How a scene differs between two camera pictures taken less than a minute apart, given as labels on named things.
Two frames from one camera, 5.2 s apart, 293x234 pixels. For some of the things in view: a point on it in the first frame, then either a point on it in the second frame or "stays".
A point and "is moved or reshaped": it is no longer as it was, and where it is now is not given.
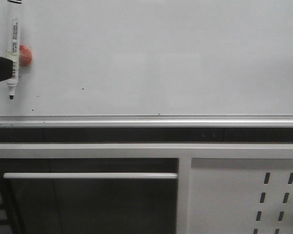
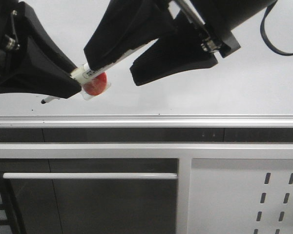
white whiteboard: [153, 57] stays
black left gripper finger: [1, 68] to [40, 69]
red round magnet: [25, 56] is moved or reshaped
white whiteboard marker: [15, 9] is moved or reshaped
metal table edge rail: [146, 121] stays
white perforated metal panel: [245, 196] stays
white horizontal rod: [93, 175] stays
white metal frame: [184, 152] stays
